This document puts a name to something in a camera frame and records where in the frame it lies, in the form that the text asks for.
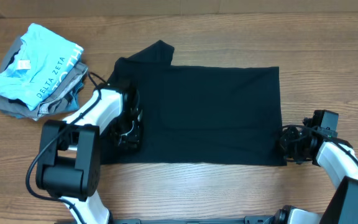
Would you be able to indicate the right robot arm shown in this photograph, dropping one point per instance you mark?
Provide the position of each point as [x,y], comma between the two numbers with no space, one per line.
[338,159]

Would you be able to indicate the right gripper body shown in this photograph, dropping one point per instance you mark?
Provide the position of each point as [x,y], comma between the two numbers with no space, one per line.
[293,146]

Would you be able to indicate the black t-shirt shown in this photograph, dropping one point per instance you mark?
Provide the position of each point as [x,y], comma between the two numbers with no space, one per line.
[195,114]

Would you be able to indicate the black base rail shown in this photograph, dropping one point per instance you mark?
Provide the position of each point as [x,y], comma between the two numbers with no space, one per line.
[246,220]

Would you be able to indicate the light blue folded t-shirt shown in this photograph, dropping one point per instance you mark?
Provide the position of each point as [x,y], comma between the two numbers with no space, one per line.
[41,64]

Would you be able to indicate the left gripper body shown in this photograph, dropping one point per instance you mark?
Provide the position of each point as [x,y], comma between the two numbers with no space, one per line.
[126,130]

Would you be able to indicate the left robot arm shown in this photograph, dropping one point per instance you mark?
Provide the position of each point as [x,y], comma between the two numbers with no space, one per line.
[72,150]

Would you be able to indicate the grey folded shirt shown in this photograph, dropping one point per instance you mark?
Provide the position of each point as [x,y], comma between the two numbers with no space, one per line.
[77,73]

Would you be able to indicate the dark blue folded shirt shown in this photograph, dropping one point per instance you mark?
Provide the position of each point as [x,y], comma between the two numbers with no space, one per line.
[60,101]

